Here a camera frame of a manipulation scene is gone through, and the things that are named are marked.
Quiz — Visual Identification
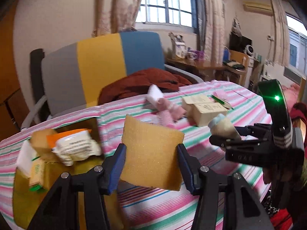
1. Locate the dark red padded jacket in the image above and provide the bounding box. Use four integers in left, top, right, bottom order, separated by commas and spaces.
98, 68, 192, 106

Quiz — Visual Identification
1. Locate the wooden wardrobe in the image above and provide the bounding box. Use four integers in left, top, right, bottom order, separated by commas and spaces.
0, 2, 23, 139

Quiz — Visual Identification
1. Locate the black monitor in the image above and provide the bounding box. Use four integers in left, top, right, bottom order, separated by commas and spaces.
229, 32, 253, 53

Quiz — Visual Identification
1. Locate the person's right hand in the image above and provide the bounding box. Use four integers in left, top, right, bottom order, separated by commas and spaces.
263, 167, 274, 185

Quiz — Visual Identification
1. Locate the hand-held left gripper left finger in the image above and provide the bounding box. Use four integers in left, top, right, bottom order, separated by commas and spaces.
26, 144, 127, 230

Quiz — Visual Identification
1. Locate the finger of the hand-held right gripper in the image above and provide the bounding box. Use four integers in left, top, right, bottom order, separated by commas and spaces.
209, 135, 271, 148
236, 124, 272, 136

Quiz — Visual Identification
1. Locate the black rolled mat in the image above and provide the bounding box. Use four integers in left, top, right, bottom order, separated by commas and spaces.
30, 48, 45, 115

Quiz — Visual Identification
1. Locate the white carton with items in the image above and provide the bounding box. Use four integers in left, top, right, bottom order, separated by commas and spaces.
168, 32, 187, 59

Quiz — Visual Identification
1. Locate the pink white plush bottle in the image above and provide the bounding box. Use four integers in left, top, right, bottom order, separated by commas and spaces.
146, 84, 168, 108

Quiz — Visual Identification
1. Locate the starfish patterned curtain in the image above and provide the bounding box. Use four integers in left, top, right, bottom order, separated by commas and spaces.
92, 0, 144, 37

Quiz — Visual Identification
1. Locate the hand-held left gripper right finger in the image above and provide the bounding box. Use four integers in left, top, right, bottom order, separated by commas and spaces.
176, 143, 274, 230

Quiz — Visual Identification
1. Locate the yellow cracker packet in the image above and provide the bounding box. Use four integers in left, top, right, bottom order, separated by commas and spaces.
28, 158, 47, 192

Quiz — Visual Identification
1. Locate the wooden desk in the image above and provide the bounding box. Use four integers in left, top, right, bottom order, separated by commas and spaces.
165, 57, 247, 88

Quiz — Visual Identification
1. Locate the cream cloth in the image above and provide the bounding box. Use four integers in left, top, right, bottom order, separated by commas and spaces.
207, 114, 242, 140

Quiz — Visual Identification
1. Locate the grey yellow blue chair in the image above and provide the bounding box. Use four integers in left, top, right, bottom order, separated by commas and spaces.
20, 31, 204, 132

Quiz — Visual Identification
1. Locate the red cloth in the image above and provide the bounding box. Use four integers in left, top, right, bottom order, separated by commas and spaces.
270, 207, 296, 230

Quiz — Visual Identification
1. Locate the white air conditioner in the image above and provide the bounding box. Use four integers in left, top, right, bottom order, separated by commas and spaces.
243, 0, 273, 12

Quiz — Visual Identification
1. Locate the plain cream curtain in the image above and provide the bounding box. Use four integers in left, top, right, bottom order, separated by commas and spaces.
200, 0, 232, 66
268, 0, 292, 66

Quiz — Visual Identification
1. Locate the barred window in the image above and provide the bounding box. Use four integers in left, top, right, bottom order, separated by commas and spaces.
135, 0, 199, 33

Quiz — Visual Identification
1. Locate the wooden chair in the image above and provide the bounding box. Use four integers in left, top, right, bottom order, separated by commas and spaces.
225, 50, 250, 88

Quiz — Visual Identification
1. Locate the side window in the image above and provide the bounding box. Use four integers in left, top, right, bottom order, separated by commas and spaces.
286, 14, 307, 76

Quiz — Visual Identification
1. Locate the gold metal tin container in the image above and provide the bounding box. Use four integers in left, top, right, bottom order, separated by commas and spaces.
13, 118, 125, 230

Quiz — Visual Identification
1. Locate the dark cloth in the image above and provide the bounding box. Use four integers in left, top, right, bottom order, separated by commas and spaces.
223, 59, 245, 70

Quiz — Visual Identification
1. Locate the orange white food packet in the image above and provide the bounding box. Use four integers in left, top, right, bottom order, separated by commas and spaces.
46, 129, 102, 167

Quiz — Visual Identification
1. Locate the thin green stick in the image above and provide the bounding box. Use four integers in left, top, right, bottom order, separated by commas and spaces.
211, 95, 234, 110

